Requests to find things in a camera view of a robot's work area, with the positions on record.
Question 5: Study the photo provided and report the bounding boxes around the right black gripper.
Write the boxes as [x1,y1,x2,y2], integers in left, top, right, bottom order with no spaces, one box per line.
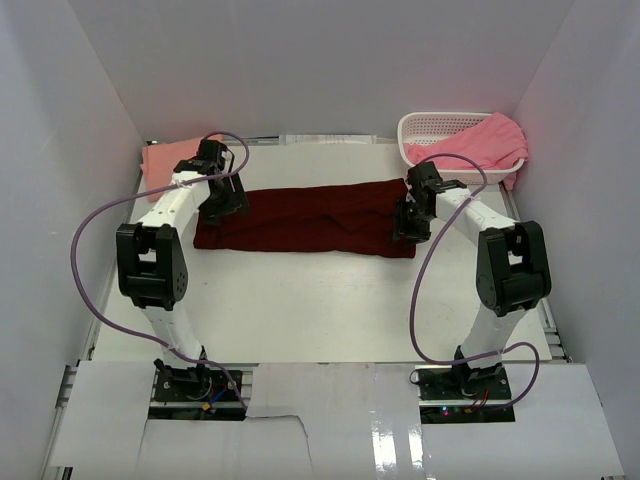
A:
[391,198,434,247]

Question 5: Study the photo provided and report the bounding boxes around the dark red t shirt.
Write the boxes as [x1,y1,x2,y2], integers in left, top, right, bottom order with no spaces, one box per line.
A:
[193,178,416,259]

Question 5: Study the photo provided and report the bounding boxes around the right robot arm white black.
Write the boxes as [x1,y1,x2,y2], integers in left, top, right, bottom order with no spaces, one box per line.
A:
[393,158,552,399]

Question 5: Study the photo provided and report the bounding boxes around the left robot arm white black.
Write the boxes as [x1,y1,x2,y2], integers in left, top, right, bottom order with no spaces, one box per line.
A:
[116,136,249,399]

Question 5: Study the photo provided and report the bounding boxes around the folded salmon pink t shirt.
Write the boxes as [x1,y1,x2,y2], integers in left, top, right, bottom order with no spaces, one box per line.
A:
[141,138,201,190]

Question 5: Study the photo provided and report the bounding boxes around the white paper sheets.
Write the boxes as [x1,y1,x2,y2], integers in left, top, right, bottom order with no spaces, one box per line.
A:
[278,134,377,146]

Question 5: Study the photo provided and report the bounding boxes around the white plastic basket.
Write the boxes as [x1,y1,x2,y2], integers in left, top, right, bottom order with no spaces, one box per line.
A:
[397,111,525,185]

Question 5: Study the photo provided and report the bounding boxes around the pink t shirt in basket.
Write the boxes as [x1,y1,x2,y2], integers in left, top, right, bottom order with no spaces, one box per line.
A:
[403,111,530,191]

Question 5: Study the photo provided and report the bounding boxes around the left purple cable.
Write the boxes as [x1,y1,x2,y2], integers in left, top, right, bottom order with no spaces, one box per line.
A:
[69,131,250,409]

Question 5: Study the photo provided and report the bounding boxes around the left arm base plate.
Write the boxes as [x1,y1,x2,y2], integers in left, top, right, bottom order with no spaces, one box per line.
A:
[148,366,251,421]

